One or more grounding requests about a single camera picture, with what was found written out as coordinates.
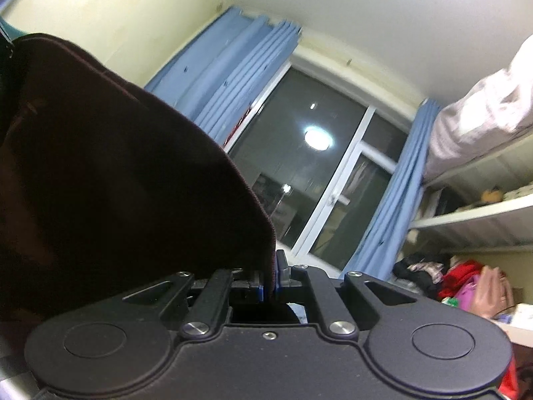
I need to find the red fabric bag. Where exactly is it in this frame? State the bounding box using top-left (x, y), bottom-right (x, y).
top-left (500, 358), bottom-right (533, 400)

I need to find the white framed window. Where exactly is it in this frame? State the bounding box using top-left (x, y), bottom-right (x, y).
top-left (223, 60), bottom-right (411, 271)

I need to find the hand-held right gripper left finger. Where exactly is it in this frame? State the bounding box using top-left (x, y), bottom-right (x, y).
top-left (123, 269), bottom-right (267, 339)

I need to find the pile of dark clothes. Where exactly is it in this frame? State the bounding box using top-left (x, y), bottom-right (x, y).
top-left (393, 254), bottom-right (448, 296)

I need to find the pale pink handbag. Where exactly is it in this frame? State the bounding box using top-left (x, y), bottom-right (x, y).
top-left (474, 267), bottom-right (512, 318)

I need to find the white shelf unit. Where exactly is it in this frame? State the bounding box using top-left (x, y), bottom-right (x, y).
top-left (408, 133), bottom-right (533, 346)

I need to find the pale pink bedding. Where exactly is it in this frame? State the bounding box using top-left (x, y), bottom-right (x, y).
top-left (425, 42), bottom-right (533, 180)

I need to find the red cloth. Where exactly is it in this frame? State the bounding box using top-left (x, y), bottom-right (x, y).
top-left (437, 260), bottom-right (481, 301)

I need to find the magenta bag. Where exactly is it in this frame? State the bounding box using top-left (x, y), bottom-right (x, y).
top-left (454, 275), bottom-right (479, 311)

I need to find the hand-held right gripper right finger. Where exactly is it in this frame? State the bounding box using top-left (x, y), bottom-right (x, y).
top-left (272, 250), bottom-right (419, 339)

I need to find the blue star curtain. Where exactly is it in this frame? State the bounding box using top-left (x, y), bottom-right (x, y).
top-left (343, 100), bottom-right (442, 282)
top-left (144, 6), bottom-right (302, 142)

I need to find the maroon shirt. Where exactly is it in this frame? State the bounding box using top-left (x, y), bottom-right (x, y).
top-left (0, 33), bottom-right (277, 326)

